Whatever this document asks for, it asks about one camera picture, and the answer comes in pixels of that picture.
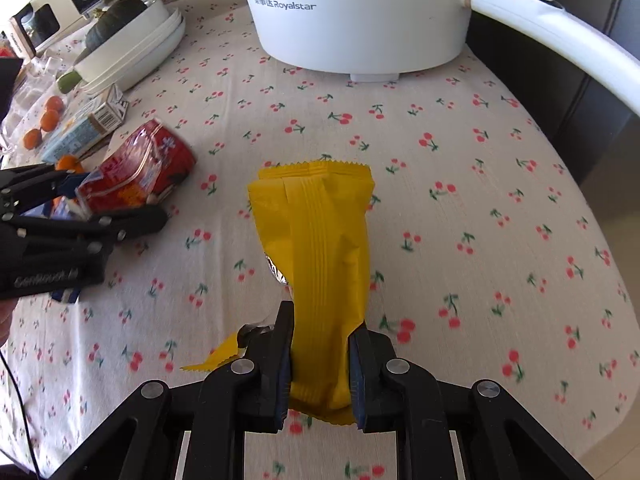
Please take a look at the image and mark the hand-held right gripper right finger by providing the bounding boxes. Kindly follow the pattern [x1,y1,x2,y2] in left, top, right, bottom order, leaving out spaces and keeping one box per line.
[347,325,596,480]

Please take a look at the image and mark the black object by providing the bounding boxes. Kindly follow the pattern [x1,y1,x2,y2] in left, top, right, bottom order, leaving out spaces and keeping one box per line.
[0,57,25,121]

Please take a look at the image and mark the black cable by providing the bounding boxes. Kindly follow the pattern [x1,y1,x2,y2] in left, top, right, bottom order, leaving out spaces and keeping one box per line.
[0,345,42,480]

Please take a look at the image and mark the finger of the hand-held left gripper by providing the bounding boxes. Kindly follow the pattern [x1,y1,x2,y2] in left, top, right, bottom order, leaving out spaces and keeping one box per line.
[10,204,168,247]
[0,162,93,216]

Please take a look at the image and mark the light blue milk carton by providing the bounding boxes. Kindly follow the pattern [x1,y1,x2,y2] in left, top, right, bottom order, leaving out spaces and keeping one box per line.
[40,82,130,163]

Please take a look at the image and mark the yellow snack wrapper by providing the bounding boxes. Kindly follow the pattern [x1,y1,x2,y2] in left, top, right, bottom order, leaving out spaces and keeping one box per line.
[180,159,375,426]

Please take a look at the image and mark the glass jar with wooden lid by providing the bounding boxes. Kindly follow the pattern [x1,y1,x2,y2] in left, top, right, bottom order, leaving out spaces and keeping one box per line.
[0,55,67,156]

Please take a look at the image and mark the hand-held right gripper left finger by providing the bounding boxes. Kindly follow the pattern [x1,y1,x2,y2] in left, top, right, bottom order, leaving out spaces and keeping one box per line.
[50,301,296,480]

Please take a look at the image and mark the cherry print tablecloth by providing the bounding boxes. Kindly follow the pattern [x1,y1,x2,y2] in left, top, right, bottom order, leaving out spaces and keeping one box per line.
[0,0,633,480]

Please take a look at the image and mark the white plate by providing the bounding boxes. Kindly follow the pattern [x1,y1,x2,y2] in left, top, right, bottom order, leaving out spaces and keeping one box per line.
[80,7,185,88]

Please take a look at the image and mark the stack of white bowls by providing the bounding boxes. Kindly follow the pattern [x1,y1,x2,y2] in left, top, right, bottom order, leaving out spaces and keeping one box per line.
[82,15,187,97]

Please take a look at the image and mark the red cartoon drink can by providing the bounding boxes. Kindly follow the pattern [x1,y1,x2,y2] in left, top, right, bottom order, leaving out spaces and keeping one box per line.
[75,119,197,211]

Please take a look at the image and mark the stacked white bowls and plates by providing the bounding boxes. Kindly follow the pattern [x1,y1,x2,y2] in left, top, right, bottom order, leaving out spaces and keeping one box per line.
[57,0,173,95]

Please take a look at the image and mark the cream white appliance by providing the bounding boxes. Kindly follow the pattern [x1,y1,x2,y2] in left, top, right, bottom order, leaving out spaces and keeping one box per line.
[0,2,66,61]

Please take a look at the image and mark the white electric cooking pot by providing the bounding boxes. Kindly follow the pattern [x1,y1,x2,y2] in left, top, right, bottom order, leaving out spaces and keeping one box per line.
[234,0,640,113]

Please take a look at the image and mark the dark green pumpkin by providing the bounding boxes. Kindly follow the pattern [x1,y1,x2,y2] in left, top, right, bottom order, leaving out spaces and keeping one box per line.
[85,0,151,50]

